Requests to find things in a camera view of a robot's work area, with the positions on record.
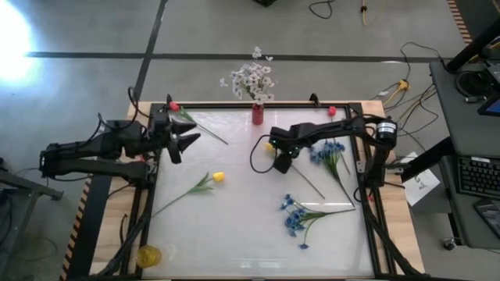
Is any red vase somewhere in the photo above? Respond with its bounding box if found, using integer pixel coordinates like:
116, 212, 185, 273
252, 103, 265, 126

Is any black panel with striped edge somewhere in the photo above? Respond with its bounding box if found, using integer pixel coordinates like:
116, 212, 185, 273
60, 173, 114, 281

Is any black looped floor cable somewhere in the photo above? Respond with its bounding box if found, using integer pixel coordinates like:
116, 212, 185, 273
308, 0, 334, 20

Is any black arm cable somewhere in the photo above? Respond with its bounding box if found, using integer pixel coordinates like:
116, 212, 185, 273
127, 86, 153, 119
248, 134, 279, 175

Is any black diagonal bar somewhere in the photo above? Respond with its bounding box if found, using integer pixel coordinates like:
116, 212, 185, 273
401, 136, 456, 183

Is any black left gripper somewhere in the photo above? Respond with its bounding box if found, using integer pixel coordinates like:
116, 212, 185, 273
149, 111, 202, 165

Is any grey desk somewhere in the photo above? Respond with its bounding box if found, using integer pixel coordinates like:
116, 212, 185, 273
428, 60, 500, 251

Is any black laptop with blue screen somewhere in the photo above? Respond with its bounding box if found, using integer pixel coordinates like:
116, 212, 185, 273
477, 91, 500, 118

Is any black diagonal frame post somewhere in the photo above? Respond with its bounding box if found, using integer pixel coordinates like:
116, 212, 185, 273
445, 17, 500, 75

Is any grey metal stand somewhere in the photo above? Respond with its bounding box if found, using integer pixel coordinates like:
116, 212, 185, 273
0, 155, 64, 274

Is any yellow flower with leaves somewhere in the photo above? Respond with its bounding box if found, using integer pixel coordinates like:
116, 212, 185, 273
151, 170, 227, 219

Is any white artificial flower bunch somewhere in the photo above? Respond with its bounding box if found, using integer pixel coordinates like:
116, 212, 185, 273
218, 45, 277, 106

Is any orange black striped tape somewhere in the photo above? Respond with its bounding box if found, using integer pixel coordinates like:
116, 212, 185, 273
446, 0, 473, 44

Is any yellow floor cable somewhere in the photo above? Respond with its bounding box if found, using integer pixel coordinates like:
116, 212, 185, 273
359, 0, 388, 27

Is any yellow plug with cable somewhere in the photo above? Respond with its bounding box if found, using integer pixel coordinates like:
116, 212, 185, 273
381, 79, 412, 107

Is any blue artificial flower bunch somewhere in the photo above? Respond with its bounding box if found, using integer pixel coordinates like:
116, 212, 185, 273
309, 139, 356, 208
279, 194, 357, 251

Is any yellow flower without leaves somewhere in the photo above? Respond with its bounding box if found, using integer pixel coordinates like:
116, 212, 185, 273
264, 142, 327, 200

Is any black aluminium table frame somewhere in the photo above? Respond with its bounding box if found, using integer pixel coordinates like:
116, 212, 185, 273
93, 101, 427, 281

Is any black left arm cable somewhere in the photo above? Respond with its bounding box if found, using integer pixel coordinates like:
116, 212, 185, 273
127, 86, 153, 119

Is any black flat device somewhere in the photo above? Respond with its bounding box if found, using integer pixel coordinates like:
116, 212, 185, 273
473, 197, 500, 240

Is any black keyboard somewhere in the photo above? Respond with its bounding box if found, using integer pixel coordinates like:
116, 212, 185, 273
455, 155, 500, 201

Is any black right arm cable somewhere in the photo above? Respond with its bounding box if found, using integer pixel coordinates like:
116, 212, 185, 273
248, 134, 279, 175

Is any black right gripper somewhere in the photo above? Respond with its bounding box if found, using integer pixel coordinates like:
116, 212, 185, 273
269, 125, 310, 175

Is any white paper sheet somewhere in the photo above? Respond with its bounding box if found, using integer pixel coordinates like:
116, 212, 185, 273
402, 151, 441, 207

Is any black coiled cable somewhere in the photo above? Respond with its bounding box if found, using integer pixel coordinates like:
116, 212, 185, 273
455, 69, 491, 103

